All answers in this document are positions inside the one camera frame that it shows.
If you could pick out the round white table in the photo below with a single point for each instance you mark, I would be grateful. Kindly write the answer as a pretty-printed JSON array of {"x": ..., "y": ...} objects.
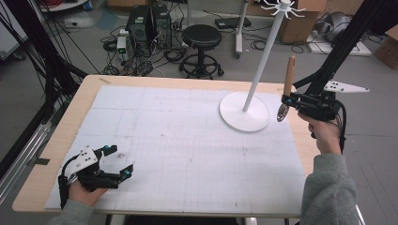
[{"x": 62, "y": 4}]

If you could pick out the person's right hand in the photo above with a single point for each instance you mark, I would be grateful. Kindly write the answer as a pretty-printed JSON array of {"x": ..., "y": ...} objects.
[{"x": 324, "y": 136}]

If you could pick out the black slanted frame beam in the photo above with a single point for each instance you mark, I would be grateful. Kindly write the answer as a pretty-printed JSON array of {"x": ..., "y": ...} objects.
[{"x": 341, "y": 47}]

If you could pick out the open brown cardboard box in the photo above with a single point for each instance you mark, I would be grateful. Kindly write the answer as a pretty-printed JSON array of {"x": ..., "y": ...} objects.
[{"x": 125, "y": 2}]

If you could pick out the white floor stand leg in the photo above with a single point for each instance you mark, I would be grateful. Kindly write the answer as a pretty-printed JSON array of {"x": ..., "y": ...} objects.
[{"x": 240, "y": 31}]

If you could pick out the white stand with hooks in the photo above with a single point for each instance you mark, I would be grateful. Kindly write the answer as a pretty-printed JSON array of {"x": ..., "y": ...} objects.
[{"x": 247, "y": 112}]

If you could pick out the large brown cardboard box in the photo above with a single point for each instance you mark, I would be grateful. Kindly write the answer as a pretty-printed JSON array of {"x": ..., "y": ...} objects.
[{"x": 300, "y": 26}]

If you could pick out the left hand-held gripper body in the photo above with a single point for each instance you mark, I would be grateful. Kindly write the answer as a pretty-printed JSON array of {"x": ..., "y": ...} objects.
[{"x": 90, "y": 175}]

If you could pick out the person's left hand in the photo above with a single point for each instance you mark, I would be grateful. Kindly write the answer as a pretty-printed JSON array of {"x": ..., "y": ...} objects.
[{"x": 84, "y": 195}]

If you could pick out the small white power box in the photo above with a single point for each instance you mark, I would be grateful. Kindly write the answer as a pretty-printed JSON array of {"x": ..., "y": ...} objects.
[{"x": 121, "y": 44}]

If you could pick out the flat black device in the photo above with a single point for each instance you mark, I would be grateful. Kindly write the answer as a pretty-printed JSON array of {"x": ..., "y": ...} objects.
[{"x": 233, "y": 22}]

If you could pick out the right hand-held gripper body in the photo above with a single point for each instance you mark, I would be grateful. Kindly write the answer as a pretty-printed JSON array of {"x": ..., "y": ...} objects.
[{"x": 319, "y": 108}]

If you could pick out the black computer tower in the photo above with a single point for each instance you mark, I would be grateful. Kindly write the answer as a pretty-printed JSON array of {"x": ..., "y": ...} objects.
[
  {"x": 139, "y": 28},
  {"x": 162, "y": 26}
]

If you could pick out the white grid mat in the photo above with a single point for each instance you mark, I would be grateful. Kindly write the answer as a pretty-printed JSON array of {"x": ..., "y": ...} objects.
[{"x": 187, "y": 150}]

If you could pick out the white floor board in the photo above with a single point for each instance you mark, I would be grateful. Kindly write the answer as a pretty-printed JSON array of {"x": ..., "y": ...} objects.
[{"x": 341, "y": 48}]

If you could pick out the aluminium rail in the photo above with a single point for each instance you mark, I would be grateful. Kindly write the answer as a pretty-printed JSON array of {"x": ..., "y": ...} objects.
[{"x": 22, "y": 156}]

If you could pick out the black round stool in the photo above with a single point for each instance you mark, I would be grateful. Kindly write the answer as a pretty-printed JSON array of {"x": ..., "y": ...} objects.
[{"x": 202, "y": 36}]

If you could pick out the white panel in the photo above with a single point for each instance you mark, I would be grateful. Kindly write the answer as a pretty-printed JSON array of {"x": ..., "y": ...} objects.
[{"x": 9, "y": 34}]

